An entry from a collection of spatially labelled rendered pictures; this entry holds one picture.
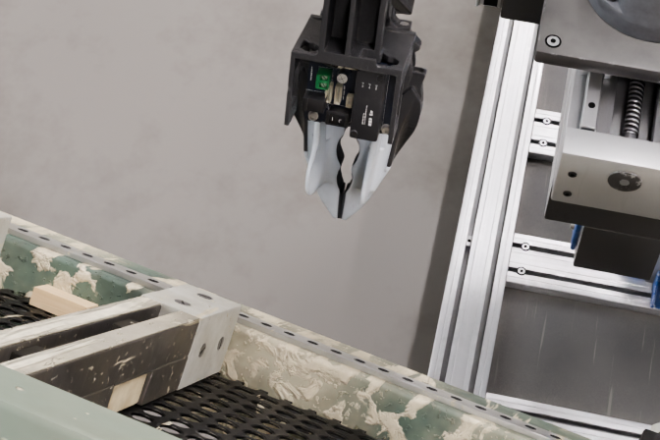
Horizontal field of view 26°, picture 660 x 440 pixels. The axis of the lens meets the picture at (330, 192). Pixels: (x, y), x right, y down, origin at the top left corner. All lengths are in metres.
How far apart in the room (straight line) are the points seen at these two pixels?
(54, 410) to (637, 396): 1.96
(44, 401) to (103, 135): 2.42
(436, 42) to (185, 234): 0.63
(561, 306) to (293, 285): 0.49
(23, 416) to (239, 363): 1.17
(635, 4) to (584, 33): 0.06
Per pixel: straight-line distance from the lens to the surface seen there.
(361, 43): 0.90
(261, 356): 1.41
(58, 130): 2.70
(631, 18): 1.46
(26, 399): 0.26
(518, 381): 2.18
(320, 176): 0.98
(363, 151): 0.98
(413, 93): 0.95
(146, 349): 1.18
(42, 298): 1.46
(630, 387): 2.20
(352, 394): 1.40
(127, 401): 1.19
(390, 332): 2.43
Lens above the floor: 2.17
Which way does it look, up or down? 57 degrees down
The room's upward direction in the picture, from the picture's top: straight up
